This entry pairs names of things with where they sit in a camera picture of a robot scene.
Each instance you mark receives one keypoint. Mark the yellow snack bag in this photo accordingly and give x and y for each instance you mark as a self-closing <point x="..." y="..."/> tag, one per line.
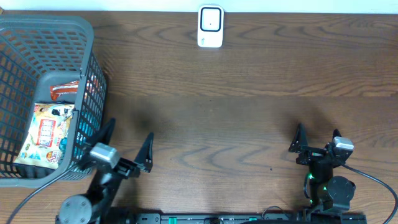
<point x="46" y="141"/>

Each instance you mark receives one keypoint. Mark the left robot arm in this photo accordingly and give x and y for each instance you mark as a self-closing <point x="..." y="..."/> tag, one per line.
<point x="95" y="206"/>

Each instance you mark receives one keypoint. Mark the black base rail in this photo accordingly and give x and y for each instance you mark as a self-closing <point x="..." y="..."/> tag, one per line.
<point x="269" y="217"/>

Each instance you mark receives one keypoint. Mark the orange snack bar wrapper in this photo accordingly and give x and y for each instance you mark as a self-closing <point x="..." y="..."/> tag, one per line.
<point x="67" y="88"/>

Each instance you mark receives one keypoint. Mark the grey plastic shopping basket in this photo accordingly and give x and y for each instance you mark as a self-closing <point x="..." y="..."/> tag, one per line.
<point x="39" y="51"/>

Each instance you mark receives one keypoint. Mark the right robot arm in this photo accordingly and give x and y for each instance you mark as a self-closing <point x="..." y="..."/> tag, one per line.
<point x="328" y="193"/>

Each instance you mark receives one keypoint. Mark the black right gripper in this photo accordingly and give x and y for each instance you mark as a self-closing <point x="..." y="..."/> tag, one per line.
<point x="312" y="154"/>

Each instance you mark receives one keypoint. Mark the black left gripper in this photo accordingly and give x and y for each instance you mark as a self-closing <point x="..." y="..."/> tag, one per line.
<point x="130" y="170"/>

